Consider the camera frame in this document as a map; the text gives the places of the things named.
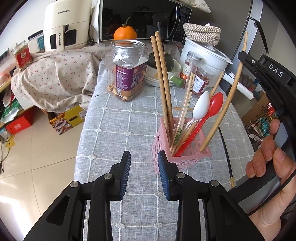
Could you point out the floral white cloth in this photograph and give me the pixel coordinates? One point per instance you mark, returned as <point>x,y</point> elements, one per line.
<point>57,82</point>

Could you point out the floral microwave cover cloth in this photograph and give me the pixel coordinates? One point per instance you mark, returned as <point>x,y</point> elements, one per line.
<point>198,4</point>

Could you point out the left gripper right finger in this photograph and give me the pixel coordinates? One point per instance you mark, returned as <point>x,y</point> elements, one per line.
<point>205,209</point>

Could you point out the white plastic spoon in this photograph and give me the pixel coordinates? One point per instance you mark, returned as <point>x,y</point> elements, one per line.
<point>199,111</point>

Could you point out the purple label nut jar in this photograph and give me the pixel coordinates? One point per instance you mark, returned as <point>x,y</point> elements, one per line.
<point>130,58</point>

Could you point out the red cardboard box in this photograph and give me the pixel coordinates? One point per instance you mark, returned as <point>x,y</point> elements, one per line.
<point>22,121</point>

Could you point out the dark grey refrigerator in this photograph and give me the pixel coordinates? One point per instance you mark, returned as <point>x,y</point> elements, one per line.
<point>234,18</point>

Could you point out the grey checked tablecloth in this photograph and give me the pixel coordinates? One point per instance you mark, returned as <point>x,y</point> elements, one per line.
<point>113,126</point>

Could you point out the clear glass jar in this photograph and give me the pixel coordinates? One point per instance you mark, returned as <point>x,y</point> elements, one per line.
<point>110,67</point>

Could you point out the light bamboo chopstick green print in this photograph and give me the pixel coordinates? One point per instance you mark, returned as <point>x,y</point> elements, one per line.
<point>184,111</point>

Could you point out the red label dried fruit jar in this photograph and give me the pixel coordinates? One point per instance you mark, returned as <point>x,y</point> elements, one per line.
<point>203,77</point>

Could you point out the orange tangerine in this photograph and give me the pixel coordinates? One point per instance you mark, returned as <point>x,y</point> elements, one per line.
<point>125,32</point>

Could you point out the cream air fryer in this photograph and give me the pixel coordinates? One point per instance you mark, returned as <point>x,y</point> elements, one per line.
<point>66,25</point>

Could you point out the pink perforated utensil basket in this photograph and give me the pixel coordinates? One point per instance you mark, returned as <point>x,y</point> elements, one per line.
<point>188,158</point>

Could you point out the yellow patterned cardboard box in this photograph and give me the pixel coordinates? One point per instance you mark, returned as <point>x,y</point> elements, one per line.
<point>62,122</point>

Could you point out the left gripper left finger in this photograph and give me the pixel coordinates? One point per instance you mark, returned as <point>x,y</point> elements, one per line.
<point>64,218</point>

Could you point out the lone wooden chopstick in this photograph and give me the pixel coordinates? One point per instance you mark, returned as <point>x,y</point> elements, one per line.
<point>224,109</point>

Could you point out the goji berry jar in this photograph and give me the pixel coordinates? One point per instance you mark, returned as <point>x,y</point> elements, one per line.
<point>191,65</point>

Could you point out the red plastic spoon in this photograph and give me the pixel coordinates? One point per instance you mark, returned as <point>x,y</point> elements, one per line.
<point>215,105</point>

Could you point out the green kabocha squash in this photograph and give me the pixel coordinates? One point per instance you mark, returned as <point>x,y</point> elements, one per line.
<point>169,61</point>

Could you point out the white electric cooking pot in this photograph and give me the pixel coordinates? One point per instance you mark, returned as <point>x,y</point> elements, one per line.
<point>211,57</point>

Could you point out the brown wooden chopstick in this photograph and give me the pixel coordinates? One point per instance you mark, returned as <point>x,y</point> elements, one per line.
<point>161,83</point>
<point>165,83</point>

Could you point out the black wire rack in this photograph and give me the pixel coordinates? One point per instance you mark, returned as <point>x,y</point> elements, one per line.
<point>259,126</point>

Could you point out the black microwave oven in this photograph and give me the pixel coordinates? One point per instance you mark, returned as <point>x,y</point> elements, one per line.
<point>143,17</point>

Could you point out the woven rope basket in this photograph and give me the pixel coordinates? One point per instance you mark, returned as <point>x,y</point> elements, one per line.
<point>206,34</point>

